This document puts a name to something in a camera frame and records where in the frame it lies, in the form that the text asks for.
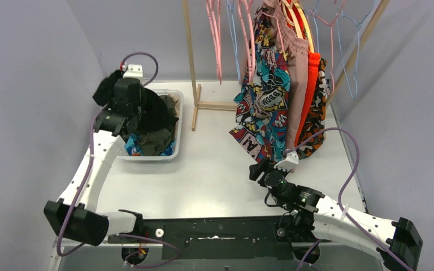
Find comic print shorts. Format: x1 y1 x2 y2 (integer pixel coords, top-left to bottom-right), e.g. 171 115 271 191
229 6 290 162

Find thick pink plastic hanger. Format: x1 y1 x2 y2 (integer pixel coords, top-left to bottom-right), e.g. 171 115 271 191
237 0 256 83

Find olive green shorts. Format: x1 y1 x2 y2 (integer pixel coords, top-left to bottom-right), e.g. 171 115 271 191
134 92 179 139

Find thin blue wire hanger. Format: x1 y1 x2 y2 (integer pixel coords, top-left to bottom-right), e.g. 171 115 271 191
225 0 241 81

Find turquoise shark print shorts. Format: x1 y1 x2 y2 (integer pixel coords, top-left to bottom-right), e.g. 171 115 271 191
125 134 176 156

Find thin pink wire hanger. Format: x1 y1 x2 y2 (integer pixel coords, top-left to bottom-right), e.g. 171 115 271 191
210 0 223 84

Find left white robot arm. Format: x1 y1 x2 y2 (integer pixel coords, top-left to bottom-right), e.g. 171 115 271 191
44 77 146 246

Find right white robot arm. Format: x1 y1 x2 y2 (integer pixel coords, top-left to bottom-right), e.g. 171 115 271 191
249 159 423 270

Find black orange patterned shorts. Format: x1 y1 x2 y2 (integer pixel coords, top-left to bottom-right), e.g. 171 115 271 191
297 58 328 159

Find orange red shorts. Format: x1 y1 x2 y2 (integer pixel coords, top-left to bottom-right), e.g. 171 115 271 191
281 1 320 147

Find dusty pink shorts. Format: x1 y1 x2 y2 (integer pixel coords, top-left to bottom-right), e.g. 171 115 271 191
263 1 309 148

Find white perforated plastic basket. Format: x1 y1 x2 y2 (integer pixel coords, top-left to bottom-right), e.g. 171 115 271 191
117 89 184 161

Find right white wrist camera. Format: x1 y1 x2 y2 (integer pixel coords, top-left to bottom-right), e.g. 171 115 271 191
274 151 299 173

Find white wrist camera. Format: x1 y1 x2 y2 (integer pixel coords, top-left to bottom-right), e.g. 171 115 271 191
123 64 144 83
274 151 299 173

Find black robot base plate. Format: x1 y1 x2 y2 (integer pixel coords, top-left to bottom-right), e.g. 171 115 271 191
106 213 334 263

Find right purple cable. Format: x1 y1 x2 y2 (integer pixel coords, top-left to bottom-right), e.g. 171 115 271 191
286 127 416 271

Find purple cable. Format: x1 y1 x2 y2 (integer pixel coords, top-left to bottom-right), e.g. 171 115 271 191
286 127 416 271
55 51 182 269

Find wooden clothes rack frame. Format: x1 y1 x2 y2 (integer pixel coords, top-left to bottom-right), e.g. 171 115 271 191
181 0 392 132

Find empty pink wire hanger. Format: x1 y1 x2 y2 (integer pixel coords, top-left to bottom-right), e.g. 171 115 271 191
305 1 348 96

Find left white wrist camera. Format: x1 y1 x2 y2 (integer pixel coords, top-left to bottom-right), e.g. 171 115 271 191
123 64 144 83

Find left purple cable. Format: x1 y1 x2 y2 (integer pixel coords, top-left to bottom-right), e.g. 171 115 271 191
55 51 182 269

